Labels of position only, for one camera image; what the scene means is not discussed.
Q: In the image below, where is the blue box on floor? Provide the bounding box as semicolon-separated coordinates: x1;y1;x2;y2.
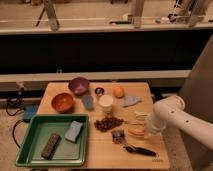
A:
23;105;38;122

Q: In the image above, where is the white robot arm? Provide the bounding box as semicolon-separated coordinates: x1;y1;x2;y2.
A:
145;95;213;150

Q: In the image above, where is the green plastic tray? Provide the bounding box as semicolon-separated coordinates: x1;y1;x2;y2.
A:
15;114;89;168

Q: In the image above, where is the grey blue sponge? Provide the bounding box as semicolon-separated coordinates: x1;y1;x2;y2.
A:
65;121;83;142

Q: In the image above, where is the orange fruit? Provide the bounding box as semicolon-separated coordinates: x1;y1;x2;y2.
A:
113;86;124;98

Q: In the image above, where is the bunch of dark grapes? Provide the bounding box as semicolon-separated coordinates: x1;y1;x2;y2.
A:
94;117;123;132

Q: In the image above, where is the small dark round lid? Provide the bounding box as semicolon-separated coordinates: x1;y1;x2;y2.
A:
95;87;104;96

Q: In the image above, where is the black handled metal spatula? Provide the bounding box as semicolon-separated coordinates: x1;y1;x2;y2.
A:
111;129;157;157

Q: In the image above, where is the dark brown block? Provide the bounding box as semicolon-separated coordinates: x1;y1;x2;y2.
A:
41;133;61;159

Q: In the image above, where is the black cable on floor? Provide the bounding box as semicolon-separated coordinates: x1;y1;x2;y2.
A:
5;96;25;148

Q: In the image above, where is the white cup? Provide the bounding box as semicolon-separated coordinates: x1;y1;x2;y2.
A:
99;95;114;114

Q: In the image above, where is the red chili pepper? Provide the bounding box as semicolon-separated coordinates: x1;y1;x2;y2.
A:
128;129;145;137

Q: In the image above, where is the orange bowl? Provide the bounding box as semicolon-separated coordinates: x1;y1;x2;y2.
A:
51;93;74;113

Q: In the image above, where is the purple bowl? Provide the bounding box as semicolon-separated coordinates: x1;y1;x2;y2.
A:
68;77;90;96

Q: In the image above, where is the blue grey oval object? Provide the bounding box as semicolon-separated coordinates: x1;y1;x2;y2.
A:
82;95;93;110

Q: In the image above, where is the yellow corn cob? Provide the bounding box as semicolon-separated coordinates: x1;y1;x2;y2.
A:
135;111;148;121

